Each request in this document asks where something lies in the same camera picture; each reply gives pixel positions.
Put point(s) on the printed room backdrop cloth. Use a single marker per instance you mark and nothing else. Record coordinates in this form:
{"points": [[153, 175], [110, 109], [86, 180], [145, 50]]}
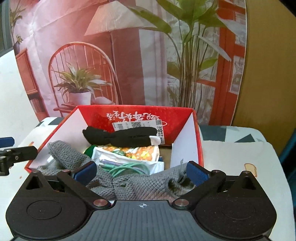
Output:
{"points": [[162, 53]]}

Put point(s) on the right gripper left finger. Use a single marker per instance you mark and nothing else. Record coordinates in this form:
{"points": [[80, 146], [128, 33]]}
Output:
{"points": [[85, 174]]}

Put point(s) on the grey knitted cloth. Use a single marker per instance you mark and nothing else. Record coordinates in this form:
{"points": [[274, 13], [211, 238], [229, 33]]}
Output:
{"points": [[168, 185]]}

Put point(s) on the yellow wooden board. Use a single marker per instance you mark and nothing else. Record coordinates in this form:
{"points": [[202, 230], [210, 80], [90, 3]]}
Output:
{"points": [[267, 95]]}

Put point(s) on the white plastic package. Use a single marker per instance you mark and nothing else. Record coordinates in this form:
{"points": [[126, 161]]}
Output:
{"points": [[118, 165]]}

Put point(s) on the red cardboard box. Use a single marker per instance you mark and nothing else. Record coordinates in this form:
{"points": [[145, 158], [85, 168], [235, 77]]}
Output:
{"points": [[177, 128]]}

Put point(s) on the white patterned table cloth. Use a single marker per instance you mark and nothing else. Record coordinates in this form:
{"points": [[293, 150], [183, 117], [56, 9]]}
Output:
{"points": [[230, 149]]}

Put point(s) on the black rolled sock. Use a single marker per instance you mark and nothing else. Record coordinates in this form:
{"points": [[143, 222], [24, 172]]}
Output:
{"points": [[129, 138]]}

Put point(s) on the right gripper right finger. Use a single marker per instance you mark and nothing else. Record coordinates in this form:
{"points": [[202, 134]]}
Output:
{"points": [[196, 173]]}

